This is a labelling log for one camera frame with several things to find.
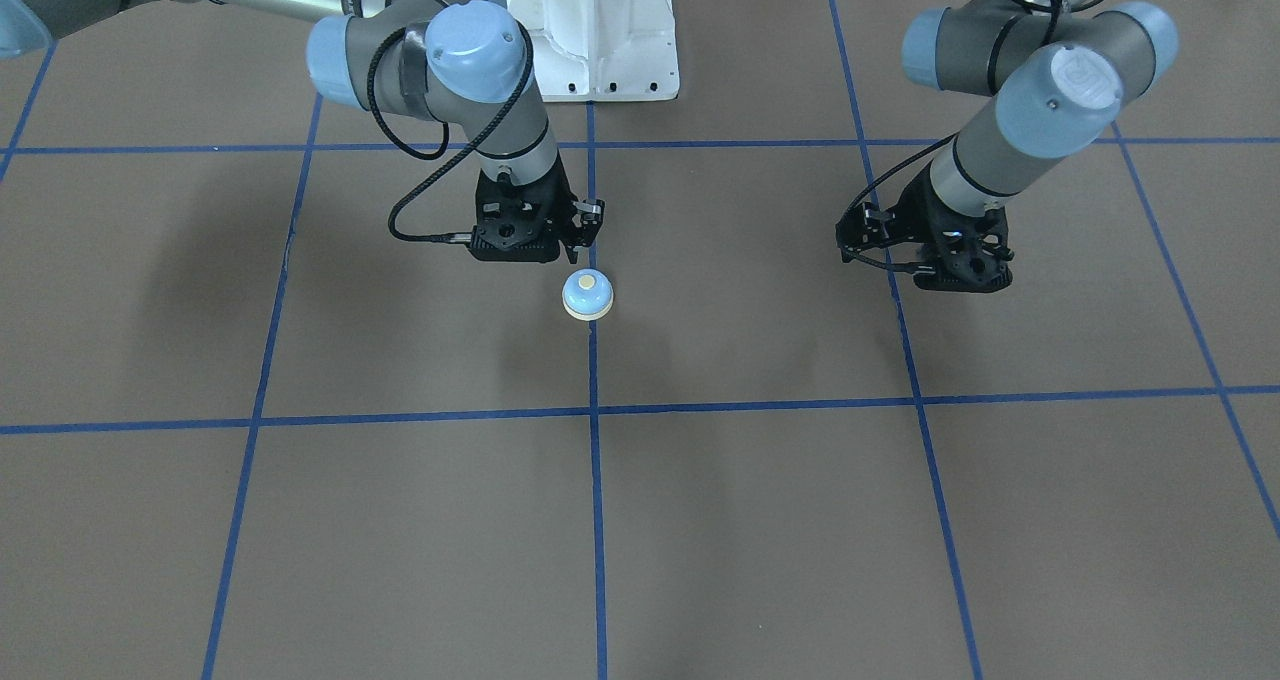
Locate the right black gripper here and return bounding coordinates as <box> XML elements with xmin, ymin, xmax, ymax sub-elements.
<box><xmin>476</xmin><ymin>168</ymin><xmax>605</xmax><ymax>265</ymax></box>

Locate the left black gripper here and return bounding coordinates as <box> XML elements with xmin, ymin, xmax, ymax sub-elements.
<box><xmin>836</xmin><ymin>172</ymin><xmax>1006</xmax><ymax>261</ymax></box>

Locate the blue and cream bell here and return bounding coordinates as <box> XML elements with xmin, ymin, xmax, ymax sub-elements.
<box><xmin>561</xmin><ymin>266</ymin><xmax>614</xmax><ymax>323</ymax></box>

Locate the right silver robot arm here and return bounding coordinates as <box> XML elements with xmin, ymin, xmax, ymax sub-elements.
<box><xmin>1</xmin><ymin>0</ymin><xmax>604</xmax><ymax>264</ymax></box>

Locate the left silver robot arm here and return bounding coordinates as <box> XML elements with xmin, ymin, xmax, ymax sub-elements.
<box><xmin>836</xmin><ymin>0</ymin><xmax>1181</xmax><ymax>278</ymax></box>

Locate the brown paper table cover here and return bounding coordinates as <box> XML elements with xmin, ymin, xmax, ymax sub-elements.
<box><xmin>1</xmin><ymin>0</ymin><xmax>1279</xmax><ymax>679</ymax></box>

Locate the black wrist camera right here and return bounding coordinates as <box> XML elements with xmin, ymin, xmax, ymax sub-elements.
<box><xmin>466</xmin><ymin>215</ymin><xmax>561</xmax><ymax>264</ymax></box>

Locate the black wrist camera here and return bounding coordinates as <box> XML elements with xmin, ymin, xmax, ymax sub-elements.
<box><xmin>911</xmin><ymin>232</ymin><xmax>1014</xmax><ymax>295</ymax></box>
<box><xmin>466</xmin><ymin>215</ymin><xmax>561</xmax><ymax>264</ymax></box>

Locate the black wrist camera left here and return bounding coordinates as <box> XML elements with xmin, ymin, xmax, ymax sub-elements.
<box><xmin>911</xmin><ymin>232</ymin><xmax>1014</xmax><ymax>295</ymax></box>

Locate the black camera cable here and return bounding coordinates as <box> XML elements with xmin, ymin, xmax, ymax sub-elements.
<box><xmin>366</xmin><ymin>22</ymin><xmax>538</xmax><ymax>245</ymax></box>

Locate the white camera stand pillar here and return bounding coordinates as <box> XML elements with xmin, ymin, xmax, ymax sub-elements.
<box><xmin>506</xmin><ymin>0</ymin><xmax>681</xmax><ymax>102</ymax></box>

